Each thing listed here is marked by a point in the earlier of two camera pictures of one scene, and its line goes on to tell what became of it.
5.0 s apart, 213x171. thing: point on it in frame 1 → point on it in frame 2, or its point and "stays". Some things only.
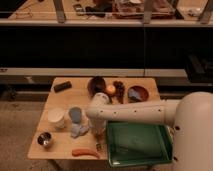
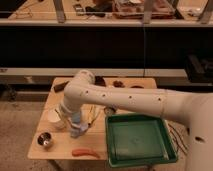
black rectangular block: [62, 86] stays
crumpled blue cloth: [78, 130] stays
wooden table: [65, 129] stays
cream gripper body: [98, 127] → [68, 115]
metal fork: [99, 142] → [60, 115]
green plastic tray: [139, 143] stays
